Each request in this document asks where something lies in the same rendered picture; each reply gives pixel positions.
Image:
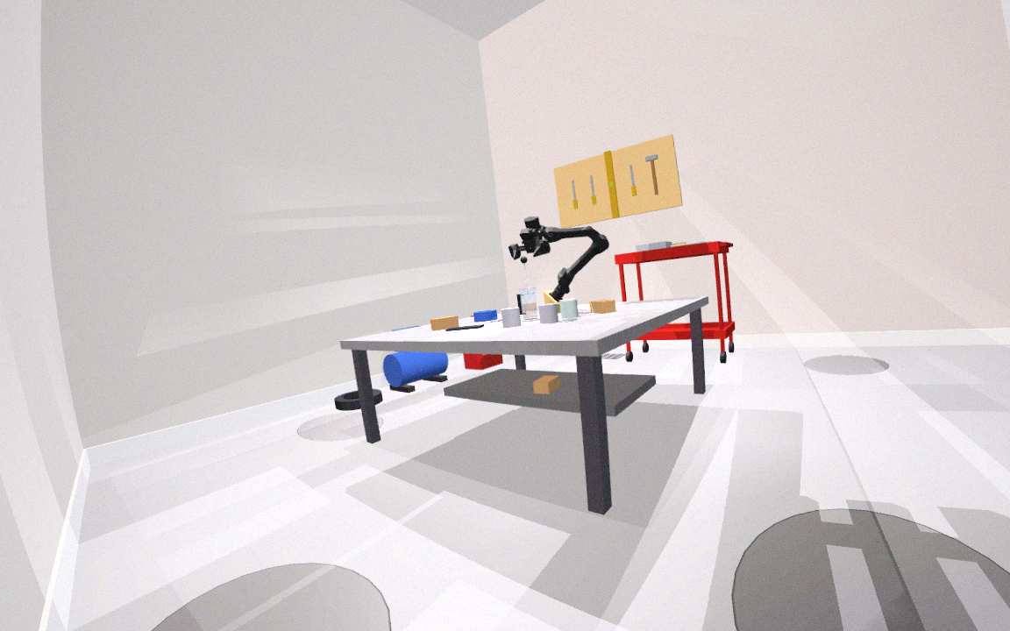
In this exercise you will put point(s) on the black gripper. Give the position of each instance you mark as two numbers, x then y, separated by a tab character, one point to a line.
540	247

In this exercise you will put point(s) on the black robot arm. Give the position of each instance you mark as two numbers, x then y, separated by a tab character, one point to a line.
553	234

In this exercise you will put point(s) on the dark grey lower shelf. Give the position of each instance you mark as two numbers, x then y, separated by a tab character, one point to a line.
515	387

